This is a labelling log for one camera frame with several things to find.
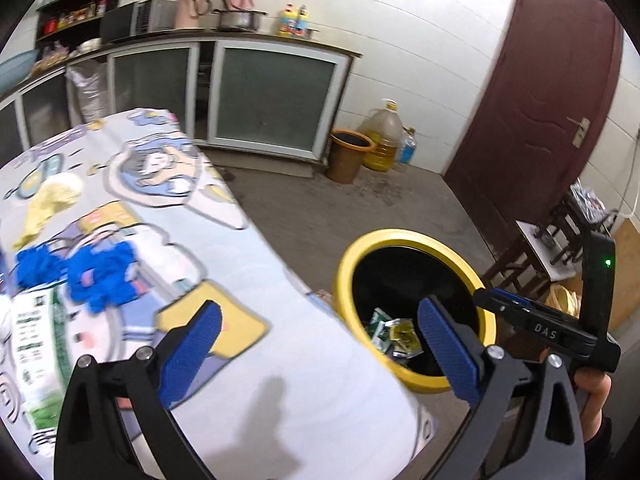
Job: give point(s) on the green yellow snack bag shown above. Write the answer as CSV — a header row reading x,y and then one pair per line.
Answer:
x,y
406,337

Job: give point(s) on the steel cooking pot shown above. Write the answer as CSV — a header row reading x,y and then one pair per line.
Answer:
x,y
239,21

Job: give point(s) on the brown board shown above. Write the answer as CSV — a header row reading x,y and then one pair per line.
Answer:
x,y
625,280

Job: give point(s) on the grey microwave oven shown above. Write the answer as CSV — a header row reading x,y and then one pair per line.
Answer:
x,y
120,22

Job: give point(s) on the white woven sack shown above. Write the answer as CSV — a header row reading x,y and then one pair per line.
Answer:
x,y
87,90

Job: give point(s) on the row of seasoning jars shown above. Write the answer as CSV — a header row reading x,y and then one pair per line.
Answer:
x,y
75,15

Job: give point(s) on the blue plastic basket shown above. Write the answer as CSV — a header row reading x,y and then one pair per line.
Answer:
x,y
15,72

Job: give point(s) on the brown plastic bucket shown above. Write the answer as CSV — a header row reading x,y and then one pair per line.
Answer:
x,y
347,160

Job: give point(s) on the yellow detergent bottle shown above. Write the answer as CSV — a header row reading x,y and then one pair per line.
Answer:
x,y
301,22
286,22

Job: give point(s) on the clear bag of snacks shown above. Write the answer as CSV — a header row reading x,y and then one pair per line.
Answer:
x,y
50,60

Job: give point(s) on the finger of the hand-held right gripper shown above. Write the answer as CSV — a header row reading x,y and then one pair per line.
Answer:
x,y
542,327
512,297

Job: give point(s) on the person's right hand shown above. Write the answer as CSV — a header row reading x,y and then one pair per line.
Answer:
x,y
592,395

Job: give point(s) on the person's right forearm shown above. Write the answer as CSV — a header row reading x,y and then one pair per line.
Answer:
x,y
600,440

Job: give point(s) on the blue label water bottle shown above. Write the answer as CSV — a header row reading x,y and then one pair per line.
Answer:
x,y
407,150

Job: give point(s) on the black bin with yellow rim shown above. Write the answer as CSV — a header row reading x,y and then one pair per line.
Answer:
x,y
350,260

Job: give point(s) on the kitchen cabinet with glass doors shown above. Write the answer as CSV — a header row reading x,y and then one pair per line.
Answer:
x,y
275,100

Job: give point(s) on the dark red door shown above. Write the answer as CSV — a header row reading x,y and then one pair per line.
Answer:
x,y
525,100

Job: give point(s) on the salmon pink thermos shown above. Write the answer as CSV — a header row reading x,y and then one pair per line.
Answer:
x,y
187,7

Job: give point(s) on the blue rubber glove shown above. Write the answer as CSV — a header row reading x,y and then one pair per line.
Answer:
x,y
37,267
105,275

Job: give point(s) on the wooden stool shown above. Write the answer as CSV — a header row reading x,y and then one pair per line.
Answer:
x,y
530,245

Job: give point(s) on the white green packet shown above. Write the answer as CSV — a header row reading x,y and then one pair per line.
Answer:
x,y
40,355

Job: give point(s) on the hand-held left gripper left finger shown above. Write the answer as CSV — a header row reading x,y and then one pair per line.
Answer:
x,y
192,345

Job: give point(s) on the dark green wrapper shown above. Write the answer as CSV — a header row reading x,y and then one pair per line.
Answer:
x,y
382,327

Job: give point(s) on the cartoon printed tablecloth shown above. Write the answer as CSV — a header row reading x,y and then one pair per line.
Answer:
x,y
225,260

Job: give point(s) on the large cooking oil jug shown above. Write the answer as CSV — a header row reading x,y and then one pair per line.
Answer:
x,y
382,145

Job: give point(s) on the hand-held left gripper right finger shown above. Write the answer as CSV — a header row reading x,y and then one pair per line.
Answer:
x,y
447,355

